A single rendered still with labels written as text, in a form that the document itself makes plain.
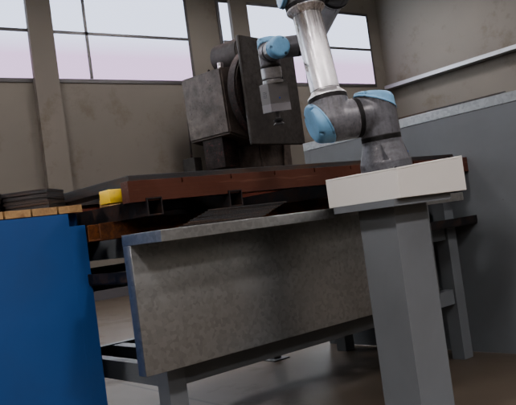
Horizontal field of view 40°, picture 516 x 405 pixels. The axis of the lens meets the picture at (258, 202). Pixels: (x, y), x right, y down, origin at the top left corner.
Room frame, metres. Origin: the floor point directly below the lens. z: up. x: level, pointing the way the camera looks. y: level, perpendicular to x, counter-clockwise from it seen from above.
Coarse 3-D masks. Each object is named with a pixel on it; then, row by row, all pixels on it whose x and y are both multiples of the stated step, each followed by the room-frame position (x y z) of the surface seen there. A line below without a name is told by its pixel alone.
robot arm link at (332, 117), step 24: (288, 0) 2.06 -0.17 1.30; (312, 0) 2.04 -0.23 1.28; (312, 24) 2.04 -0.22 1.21; (312, 48) 2.04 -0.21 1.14; (312, 72) 2.04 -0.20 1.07; (312, 96) 2.03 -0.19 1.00; (336, 96) 2.00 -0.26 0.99; (312, 120) 2.02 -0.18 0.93; (336, 120) 1.99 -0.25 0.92; (360, 120) 2.01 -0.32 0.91
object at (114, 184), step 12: (432, 156) 2.92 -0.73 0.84; (444, 156) 2.97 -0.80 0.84; (240, 168) 2.27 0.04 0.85; (252, 168) 2.30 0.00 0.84; (264, 168) 2.33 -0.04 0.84; (276, 168) 2.36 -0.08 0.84; (288, 168) 2.40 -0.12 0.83; (300, 168) 2.43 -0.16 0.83; (120, 180) 2.04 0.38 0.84; (132, 180) 2.01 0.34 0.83; (72, 192) 2.28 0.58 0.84; (84, 192) 2.21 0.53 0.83; (96, 192) 2.15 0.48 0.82; (72, 204) 2.47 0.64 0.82; (84, 204) 2.60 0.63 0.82; (96, 204) 2.66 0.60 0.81
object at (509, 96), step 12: (492, 96) 2.87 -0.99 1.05; (504, 96) 2.83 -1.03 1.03; (444, 108) 3.05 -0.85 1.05; (456, 108) 3.00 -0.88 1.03; (468, 108) 2.96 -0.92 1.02; (480, 108) 2.92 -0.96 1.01; (408, 120) 3.20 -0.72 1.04; (420, 120) 3.15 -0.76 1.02; (432, 120) 3.10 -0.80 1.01; (312, 144) 3.68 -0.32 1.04; (324, 144) 3.61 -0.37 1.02
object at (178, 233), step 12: (276, 216) 2.02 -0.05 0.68; (288, 216) 2.05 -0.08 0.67; (300, 216) 2.08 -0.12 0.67; (312, 216) 2.11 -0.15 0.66; (324, 216) 2.14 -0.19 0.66; (336, 216) 2.17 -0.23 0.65; (180, 228) 1.81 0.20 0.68; (192, 228) 1.83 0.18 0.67; (204, 228) 1.86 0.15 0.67; (216, 228) 1.88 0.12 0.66; (228, 228) 1.91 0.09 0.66; (240, 228) 1.93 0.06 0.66; (252, 228) 1.96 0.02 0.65; (132, 240) 1.88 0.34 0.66; (144, 240) 1.83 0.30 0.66; (156, 240) 1.79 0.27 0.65; (168, 240) 1.78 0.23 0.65
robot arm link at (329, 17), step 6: (330, 0) 2.11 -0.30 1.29; (336, 0) 2.12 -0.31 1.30; (342, 0) 2.14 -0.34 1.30; (348, 0) 2.18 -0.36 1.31; (330, 6) 2.19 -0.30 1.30; (336, 6) 2.18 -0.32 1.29; (342, 6) 2.20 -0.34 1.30; (324, 12) 2.24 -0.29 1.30; (330, 12) 2.23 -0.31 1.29; (336, 12) 2.24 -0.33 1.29; (324, 18) 2.27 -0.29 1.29; (330, 18) 2.27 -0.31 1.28; (324, 24) 2.30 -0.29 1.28; (330, 24) 2.32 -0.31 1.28; (300, 54) 2.48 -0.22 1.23
